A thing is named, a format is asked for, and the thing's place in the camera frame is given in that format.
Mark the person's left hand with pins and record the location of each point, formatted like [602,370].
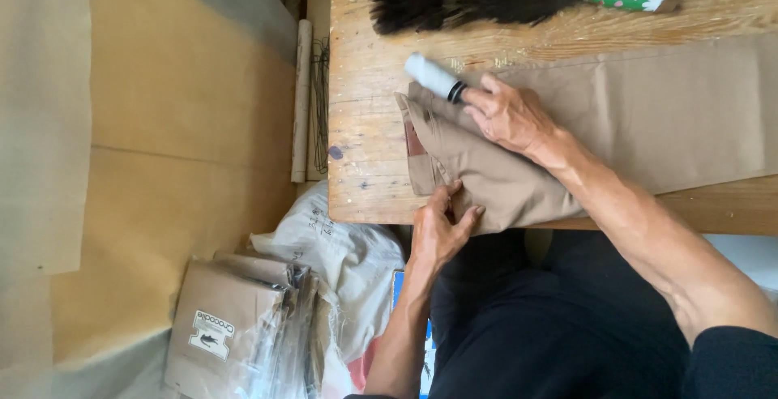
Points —
[434,238]

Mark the person's right hand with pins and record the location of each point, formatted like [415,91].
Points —
[516,119]

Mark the person's right fingers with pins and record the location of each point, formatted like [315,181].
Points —
[483,104]

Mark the white lint roller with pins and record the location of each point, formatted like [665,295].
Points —
[431,76]

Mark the khaki trousers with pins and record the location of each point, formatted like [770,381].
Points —
[656,107]

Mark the beige paper roll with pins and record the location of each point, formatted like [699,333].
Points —
[301,101]

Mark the white woven sack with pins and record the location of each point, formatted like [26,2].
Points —
[346,265]

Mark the person's dark clothing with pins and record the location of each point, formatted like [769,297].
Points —
[547,326]

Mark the stack of bagged khaki garments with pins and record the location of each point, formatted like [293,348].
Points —
[237,326]

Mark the large brown paper sheet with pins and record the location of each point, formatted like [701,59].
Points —
[39,113]

